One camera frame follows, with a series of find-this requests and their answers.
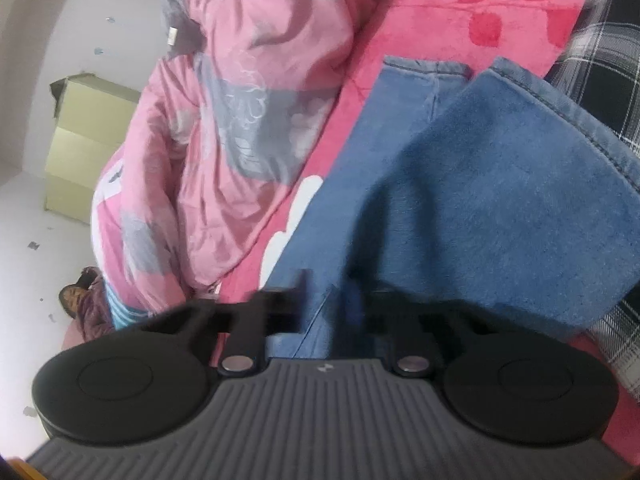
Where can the teal striped blanket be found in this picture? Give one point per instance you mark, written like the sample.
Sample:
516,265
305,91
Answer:
125,312

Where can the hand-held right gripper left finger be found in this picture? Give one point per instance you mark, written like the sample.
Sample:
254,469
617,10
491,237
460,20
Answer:
245,330

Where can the pink floral bed sheet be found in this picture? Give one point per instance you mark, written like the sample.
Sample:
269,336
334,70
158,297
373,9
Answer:
440,15

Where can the black plaid cloth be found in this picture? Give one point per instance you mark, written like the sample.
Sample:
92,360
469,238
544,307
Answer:
607,35

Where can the blue jeans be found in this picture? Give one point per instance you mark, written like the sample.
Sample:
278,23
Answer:
475,200

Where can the cream wardrobe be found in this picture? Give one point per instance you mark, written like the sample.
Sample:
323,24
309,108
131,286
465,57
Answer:
85,150

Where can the pink grey floral duvet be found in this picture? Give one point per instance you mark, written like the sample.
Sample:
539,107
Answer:
225,135

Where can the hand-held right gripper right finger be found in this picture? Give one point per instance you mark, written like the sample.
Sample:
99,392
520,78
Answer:
410,335

